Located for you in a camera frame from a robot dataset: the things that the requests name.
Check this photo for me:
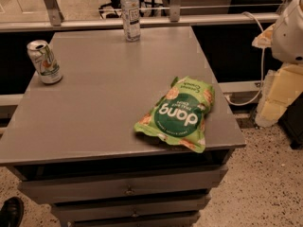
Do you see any black shoe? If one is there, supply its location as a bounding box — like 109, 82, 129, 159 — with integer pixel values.
0, 197, 24, 227

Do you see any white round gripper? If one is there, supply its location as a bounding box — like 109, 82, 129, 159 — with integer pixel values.
252, 0, 303, 128

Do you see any grey drawer cabinet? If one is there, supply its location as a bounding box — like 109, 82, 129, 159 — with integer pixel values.
0, 27, 245, 227

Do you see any green rice chip bag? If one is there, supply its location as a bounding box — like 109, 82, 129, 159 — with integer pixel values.
134, 77, 215, 153

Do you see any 7up soda can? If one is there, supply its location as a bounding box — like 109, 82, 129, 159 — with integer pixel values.
27, 40, 62, 84

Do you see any white cable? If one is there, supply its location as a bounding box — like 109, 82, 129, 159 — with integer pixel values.
224, 11, 267, 107

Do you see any clear plastic water bottle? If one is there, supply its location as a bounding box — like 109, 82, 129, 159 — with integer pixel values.
120, 0, 141, 42

